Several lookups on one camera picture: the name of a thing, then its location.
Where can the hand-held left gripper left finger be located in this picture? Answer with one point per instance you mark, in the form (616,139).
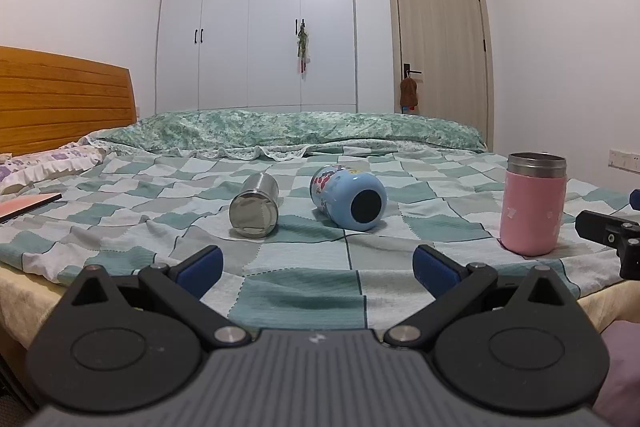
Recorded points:
(202,269)

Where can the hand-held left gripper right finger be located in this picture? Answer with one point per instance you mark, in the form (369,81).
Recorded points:
(434,268)

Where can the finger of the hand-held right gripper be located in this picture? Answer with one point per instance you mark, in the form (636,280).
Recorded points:
(610,234)
(636,200)

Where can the stainless steel cup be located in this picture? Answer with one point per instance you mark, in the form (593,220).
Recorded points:
(254,213)

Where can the blue cartoon print cup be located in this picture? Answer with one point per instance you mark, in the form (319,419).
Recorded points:
(337,189)

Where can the pink cup with steel rim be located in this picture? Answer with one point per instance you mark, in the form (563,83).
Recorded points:
(531,212)

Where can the green checkered bedsheet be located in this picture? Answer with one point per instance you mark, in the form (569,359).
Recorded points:
(140,207)

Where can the purple cloth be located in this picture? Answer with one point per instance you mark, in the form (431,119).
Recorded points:
(622,372)

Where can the green floral quilt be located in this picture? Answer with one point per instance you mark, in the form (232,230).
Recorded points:
(280,129)

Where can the brown hanging bag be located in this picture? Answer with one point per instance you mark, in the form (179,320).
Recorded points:
(409,92)

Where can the pink book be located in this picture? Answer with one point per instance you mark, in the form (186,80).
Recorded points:
(25,204)

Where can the purple floral pillow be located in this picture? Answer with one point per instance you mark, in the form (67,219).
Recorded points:
(45,164)

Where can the wooden headboard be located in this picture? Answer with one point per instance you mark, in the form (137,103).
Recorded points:
(60,102)

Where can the beige wooden door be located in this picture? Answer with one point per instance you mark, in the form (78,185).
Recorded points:
(440,37)

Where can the white wardrobe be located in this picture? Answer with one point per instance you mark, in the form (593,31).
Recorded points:
(260,37)

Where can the green hanging ornament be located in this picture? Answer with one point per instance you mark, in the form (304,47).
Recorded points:
(302,43)

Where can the wall socket panel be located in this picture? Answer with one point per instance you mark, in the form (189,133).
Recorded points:
(624,159)

